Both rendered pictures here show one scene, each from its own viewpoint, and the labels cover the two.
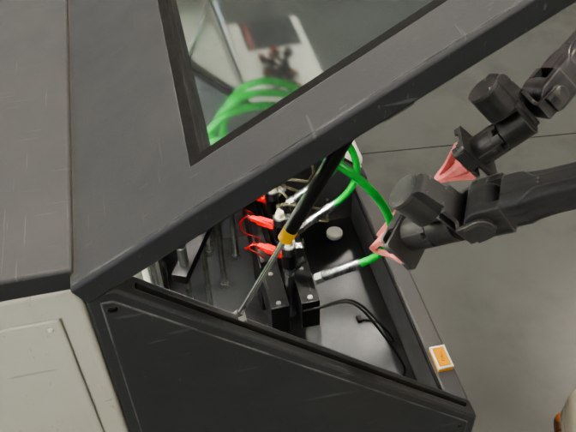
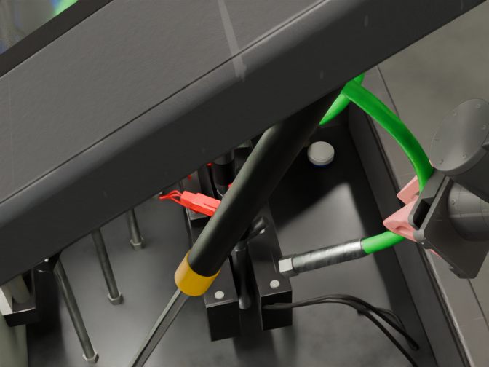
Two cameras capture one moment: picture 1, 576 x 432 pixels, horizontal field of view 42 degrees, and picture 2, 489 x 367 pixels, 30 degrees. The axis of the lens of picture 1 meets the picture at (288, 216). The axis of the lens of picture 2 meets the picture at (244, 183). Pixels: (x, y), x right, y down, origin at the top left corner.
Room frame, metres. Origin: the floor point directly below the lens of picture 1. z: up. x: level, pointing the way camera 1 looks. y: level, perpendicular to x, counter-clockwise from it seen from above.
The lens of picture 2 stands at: (0.39, -0.04, 1.86)
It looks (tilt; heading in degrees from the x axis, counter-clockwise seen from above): 51 degrees down; 3
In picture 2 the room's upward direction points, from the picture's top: 4 degrees counter-clockwise
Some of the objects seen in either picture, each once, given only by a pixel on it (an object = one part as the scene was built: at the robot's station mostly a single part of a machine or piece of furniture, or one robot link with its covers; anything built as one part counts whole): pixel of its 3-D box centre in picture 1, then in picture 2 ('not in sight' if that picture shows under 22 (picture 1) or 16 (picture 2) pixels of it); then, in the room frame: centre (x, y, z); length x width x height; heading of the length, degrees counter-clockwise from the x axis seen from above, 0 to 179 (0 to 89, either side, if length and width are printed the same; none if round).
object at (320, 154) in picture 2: (334, 233); (320, 154); (1.25, -0.11, 0.84); 0.04 x 0.04 x 0.01
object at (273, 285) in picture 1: (279, 267); (225, 218); (1.09, 0.02, 0.91); 0.34 x 0.10 x 0.15; 11
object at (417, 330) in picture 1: (398, 298); (427, 274); (1.02, -0.23, 0.87); 0.62 x 0.04 x 0.16; 11
